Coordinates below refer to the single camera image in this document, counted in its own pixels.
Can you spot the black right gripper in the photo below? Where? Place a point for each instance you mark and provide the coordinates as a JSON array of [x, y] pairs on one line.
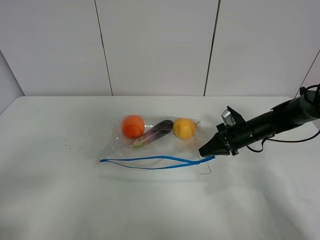
[[227, 141]]

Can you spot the clear zip bag blue seal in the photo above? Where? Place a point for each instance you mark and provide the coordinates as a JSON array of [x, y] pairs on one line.
[[169, 153]]

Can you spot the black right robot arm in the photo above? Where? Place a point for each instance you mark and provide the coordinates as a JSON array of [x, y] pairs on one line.
[[285, 116]]

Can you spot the purple eggplant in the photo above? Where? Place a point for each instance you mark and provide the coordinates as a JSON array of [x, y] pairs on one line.
[[160, 130]]

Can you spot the orange fruit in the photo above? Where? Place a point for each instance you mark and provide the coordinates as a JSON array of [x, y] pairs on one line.
[[132, 126]]

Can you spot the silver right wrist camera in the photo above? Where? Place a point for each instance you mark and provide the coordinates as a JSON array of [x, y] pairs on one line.
[[231, 117]]

